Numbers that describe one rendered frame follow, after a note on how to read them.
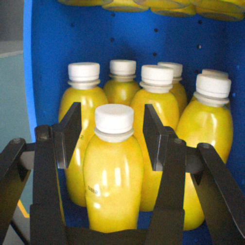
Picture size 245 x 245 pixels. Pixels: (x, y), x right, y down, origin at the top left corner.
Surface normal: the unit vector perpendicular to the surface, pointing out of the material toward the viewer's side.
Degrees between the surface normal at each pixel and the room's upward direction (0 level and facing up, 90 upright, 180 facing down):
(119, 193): 10
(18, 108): 0
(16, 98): 0
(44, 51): 85
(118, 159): 27
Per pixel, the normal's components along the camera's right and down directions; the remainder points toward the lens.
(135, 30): 0.18, 0.38
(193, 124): -0.76, -0.12
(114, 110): 0.04, -0.92
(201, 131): -0.50, 0.03
